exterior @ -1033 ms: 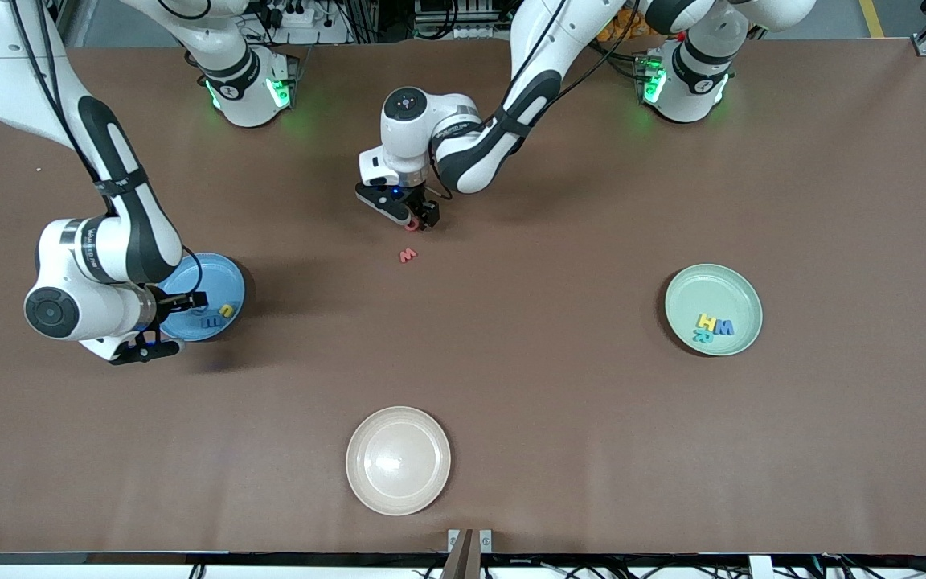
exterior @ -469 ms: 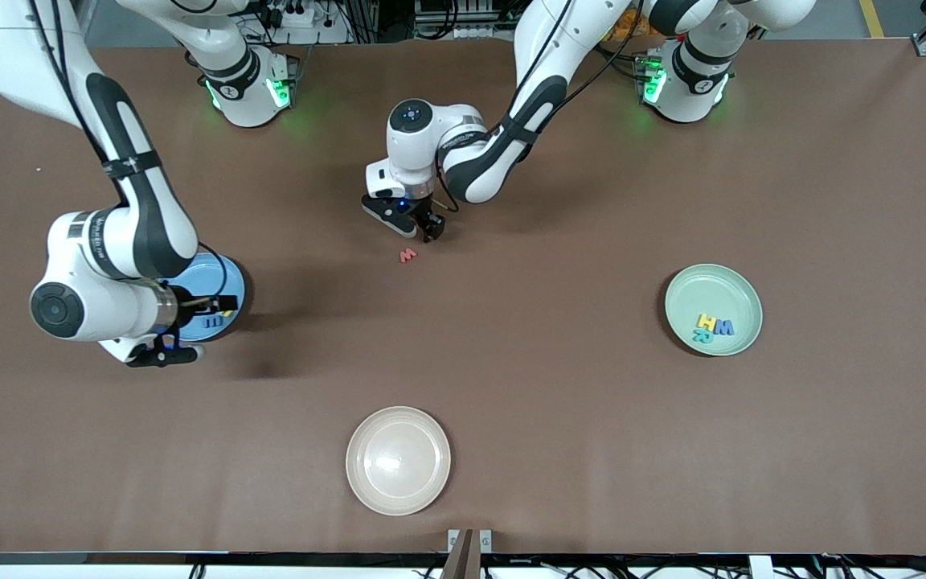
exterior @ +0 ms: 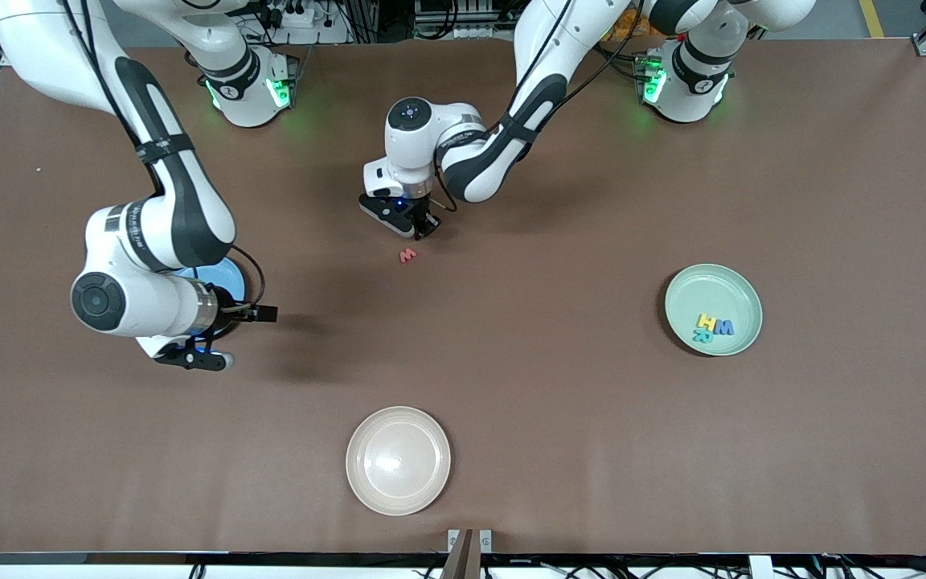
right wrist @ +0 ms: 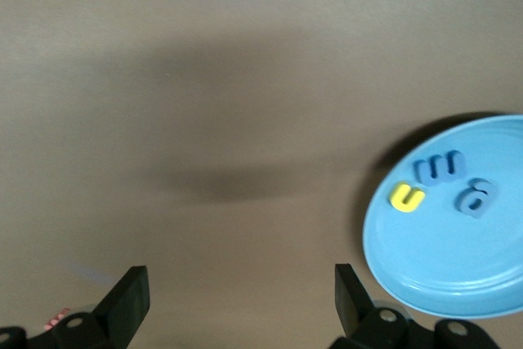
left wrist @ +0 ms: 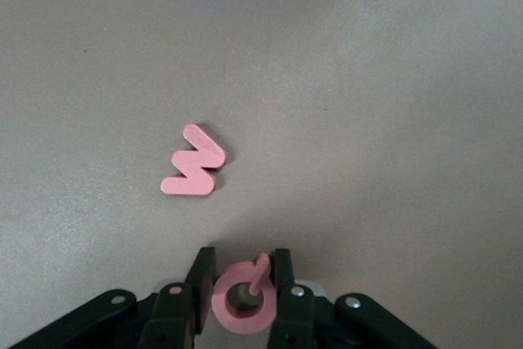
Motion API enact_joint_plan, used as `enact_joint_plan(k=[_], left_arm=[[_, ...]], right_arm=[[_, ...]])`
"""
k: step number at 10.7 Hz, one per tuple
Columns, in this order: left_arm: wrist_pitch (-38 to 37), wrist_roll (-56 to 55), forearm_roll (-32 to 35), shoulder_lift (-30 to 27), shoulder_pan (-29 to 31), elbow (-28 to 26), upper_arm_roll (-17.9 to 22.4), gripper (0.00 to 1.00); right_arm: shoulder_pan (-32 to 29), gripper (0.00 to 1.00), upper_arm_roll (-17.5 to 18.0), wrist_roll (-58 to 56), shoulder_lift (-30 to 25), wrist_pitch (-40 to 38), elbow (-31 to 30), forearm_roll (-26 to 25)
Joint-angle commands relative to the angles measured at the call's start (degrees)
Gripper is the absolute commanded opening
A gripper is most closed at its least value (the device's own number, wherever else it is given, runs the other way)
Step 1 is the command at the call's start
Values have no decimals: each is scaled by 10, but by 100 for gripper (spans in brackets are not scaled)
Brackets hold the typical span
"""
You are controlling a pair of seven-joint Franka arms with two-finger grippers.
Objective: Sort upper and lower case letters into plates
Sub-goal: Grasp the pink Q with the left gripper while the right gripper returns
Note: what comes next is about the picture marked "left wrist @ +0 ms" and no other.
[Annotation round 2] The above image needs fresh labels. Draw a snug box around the red letter w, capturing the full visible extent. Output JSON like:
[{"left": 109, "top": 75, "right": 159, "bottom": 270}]
[{"left": 159, "top": 123, "right": 228, "bottom": 197}]

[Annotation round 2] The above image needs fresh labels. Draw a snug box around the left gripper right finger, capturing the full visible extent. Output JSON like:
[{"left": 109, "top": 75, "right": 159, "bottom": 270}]
[{"left": 267, "top": 248, "right": 438, "bottom": 349}]

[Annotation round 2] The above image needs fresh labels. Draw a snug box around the red letter Q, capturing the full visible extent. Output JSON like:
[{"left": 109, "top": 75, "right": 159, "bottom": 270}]
[{"left": 212, "top": 253, "right": 278, "bottom": 336}]

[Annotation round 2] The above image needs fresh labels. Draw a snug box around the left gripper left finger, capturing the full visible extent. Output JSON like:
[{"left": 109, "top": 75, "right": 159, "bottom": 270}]
[{"left": 7, "top": 247, "right": 217, "bottom": 349}]

